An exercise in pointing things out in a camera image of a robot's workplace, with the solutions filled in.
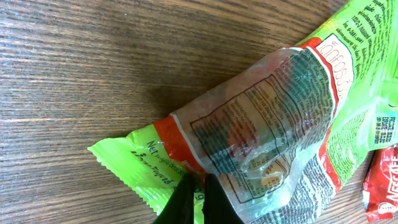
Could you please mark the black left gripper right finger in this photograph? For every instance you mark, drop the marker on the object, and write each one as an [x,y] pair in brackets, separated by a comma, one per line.
[217,208]

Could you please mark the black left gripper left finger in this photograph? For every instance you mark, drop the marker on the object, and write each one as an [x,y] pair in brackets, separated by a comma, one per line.
[179,208]

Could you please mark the green gummy candy bag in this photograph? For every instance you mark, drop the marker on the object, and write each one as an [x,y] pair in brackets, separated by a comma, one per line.
[283,136]

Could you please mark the red Nescafe stick sachet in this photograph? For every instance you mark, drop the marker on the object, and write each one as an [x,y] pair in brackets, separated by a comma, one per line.
[380,185]

